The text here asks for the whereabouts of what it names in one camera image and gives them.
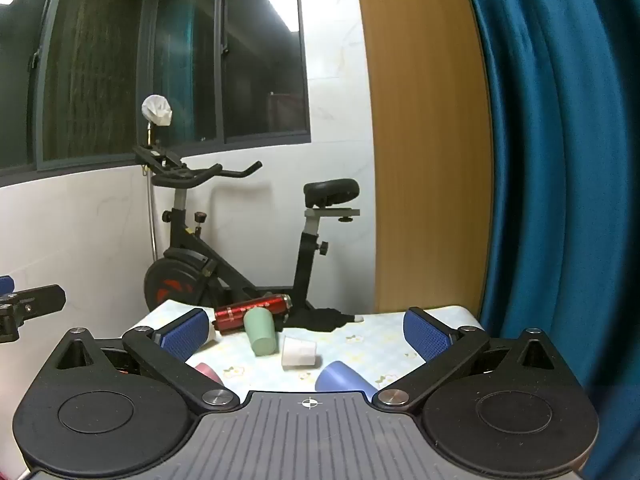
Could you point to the printed pale tablecloth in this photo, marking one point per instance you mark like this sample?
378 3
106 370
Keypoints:
372 346

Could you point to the blue curtain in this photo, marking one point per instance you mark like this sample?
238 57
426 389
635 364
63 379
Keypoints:
555 160

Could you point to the wooden cabinet panel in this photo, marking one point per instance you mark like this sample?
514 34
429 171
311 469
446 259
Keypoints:
422 160

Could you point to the white cloth covered pole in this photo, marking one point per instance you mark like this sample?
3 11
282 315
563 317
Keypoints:
156 109

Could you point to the black cloth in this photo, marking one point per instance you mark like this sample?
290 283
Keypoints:
320 320

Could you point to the red metal bottle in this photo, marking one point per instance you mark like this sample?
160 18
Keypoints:
250 308

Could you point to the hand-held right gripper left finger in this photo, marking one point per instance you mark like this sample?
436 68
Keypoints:
184 336

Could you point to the white paper cup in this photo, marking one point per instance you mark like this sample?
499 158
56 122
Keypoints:
300 353

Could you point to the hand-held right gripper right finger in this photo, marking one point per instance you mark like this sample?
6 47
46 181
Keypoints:
429 336

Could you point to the black exercise bike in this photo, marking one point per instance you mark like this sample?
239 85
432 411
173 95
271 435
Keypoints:
176 274

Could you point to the blue cup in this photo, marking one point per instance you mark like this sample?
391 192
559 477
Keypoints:
341 378

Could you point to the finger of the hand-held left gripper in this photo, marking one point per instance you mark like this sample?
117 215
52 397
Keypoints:
41 301

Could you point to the dark-framed glass window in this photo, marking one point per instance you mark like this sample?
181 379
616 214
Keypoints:
85 60
235 60

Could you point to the green cup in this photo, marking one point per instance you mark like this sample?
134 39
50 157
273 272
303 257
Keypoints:
262 334

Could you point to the pink cup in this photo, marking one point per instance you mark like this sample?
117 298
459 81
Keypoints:
208 373

